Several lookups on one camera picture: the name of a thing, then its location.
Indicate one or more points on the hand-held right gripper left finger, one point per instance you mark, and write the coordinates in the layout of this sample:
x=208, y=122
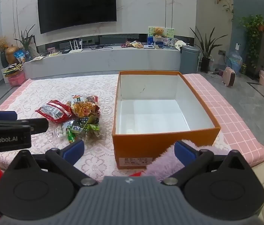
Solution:
x=75, y=148

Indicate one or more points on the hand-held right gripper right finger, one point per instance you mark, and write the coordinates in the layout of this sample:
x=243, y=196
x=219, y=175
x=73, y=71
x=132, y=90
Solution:
x=183, y=151

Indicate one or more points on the green and yellow snack packet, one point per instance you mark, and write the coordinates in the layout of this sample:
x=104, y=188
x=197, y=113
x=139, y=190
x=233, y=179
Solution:
x=71, y=134

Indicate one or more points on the red snack packet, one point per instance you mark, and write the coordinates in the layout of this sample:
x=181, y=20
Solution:
x=54, y=111

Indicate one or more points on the clear packet of white balls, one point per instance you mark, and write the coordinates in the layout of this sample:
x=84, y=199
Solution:
x=60, y=130

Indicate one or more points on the light green snack packet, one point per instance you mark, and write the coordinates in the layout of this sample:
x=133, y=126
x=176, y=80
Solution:
x=93, y=130

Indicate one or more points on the dark snack with green wrapper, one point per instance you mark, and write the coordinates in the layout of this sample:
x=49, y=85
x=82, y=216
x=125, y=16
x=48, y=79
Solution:
x=82, y=121

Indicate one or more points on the orange cardboard box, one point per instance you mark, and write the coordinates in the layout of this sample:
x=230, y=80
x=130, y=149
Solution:
x=146, y=145

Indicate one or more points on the clear packet of orange strips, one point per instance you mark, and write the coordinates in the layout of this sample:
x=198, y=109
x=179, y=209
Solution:
x=85, y=109

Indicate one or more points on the white packet with stick print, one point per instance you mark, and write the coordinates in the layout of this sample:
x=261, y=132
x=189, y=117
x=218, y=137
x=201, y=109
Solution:
x=77, y=98

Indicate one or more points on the red date snack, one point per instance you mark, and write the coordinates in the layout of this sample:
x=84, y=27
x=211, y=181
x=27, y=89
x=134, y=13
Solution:
x=92, y=98

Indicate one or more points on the pile of wrapped snacks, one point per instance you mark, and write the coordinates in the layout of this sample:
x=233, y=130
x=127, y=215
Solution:
x=135, y=44

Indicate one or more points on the purple fluffy toy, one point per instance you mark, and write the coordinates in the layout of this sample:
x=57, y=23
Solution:
x=164, y=164

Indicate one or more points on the pink storage box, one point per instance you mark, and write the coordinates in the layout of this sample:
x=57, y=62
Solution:
x=16, y=79

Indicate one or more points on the pile of yellow black packets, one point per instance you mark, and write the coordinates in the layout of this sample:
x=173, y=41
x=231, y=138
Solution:
x=12, y=69

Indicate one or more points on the pink checked tablecloth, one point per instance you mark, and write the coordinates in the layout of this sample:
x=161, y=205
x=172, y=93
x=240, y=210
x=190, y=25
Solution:
x=228, y=121

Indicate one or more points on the gold vase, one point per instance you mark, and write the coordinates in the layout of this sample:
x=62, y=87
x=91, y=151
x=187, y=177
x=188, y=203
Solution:
x=12, y=55

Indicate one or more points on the blue snack bag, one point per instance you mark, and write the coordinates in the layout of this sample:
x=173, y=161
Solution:
x=20, y=56

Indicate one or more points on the loose papers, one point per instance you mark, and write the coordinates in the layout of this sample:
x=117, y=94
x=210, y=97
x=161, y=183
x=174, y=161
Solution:
x=38, y=58

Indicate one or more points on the dried flower bunch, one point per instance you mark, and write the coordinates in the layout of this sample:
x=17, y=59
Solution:
x=1, y=43

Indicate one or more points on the long-leaf potted plant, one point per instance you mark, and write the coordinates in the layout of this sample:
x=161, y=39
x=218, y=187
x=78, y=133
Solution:
x=26, y=42

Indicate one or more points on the small black box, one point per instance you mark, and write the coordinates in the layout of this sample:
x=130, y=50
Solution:
x=65, y=51

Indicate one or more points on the white router with antennas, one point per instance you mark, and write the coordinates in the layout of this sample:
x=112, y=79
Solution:
x=75, y=50

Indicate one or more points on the pink space heater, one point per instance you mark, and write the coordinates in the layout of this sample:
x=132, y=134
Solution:
x=229, y=77

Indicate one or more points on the white marble television console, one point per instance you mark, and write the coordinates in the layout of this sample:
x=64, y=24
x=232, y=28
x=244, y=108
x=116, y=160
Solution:
x=99, y=58

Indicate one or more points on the long-leaf plant in black pot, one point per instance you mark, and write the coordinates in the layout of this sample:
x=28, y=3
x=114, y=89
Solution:
x=205, y=63

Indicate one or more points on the grey trash bin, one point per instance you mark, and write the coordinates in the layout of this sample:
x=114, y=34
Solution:
x=189, y=59

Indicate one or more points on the dark jar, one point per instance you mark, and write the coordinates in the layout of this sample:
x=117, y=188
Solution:
x=243, y=69

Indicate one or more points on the blue water jug with pump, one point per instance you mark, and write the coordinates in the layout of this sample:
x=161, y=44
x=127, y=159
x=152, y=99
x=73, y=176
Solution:
x=234, y=62

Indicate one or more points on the white round device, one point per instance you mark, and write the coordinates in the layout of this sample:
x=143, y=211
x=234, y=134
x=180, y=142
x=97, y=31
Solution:
x=180, y=45

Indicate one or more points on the white kitchen scale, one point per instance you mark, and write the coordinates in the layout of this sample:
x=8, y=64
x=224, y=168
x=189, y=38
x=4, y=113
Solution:
x=148, y=46

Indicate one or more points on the white and blue jar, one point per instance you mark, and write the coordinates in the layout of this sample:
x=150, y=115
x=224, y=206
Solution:
x=158, y=44

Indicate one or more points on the brown teddy bear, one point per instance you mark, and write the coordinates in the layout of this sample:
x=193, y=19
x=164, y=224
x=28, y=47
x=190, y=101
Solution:
x=158, y=32

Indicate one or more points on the trailing pothos plant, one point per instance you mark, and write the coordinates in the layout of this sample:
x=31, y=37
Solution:
x=252, y=24

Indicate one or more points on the pink photo frame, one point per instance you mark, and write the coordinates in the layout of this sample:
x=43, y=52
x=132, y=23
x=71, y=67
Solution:
x=51, y=50

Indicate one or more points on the wall socket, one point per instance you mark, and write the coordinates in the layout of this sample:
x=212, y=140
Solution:
x=221, y=51

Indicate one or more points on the black wall television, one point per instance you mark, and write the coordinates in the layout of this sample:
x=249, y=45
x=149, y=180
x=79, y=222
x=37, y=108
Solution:
x=75, y=4

